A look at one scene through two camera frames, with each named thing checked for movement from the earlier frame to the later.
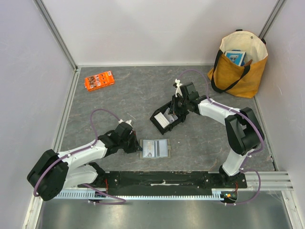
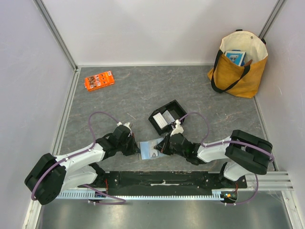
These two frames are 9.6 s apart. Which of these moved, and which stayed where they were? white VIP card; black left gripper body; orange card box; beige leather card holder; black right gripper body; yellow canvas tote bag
Moved: black right gripper body; white VIP card
Stayed: yellow canvas tote bag; orange card box; black left gripper body; beige leather card holder
